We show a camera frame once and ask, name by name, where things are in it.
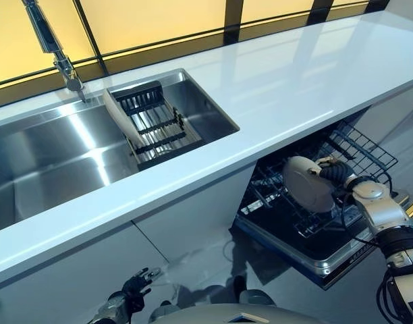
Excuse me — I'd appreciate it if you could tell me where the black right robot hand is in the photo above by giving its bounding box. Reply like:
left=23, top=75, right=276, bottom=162
left=309, top=155, right=358, bottom=186

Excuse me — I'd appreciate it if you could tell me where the black sink drying rack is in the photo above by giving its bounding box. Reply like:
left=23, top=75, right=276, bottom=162
left=107, top=80, right=207, bottom=169

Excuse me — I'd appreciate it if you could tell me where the grey robot torso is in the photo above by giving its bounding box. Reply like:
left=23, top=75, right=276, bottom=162
left=152, top=303, right=325, bottom=324

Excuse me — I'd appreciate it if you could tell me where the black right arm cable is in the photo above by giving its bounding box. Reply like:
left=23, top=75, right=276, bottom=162
left=339, top=192, right=413, bottom=323

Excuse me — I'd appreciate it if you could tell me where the stainless steel sink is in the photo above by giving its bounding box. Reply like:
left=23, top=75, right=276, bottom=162
left=0, top=68, right=241, bottom=234

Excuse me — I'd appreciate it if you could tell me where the cream round ceramic plate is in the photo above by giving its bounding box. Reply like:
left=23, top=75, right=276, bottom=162
left=101, top=89, right=146, bottom=153
left=282, top=155, right=335, bottom=213

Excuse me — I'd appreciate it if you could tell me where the open dishwasher door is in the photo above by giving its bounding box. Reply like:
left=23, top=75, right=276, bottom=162
left=233, top=202, right=413, bottom=290

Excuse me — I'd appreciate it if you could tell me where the chrome kitchen faucet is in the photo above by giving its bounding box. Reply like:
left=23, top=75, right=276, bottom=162
left=20, top=0, right=88, bottom=102

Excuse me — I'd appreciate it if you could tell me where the black window frame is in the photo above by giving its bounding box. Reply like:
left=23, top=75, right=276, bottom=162
left=0, top=0, right=389, bottom=92

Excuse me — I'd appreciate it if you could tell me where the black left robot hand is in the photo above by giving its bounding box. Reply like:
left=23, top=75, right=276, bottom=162
left=121, top=267, right=163, bottom=313

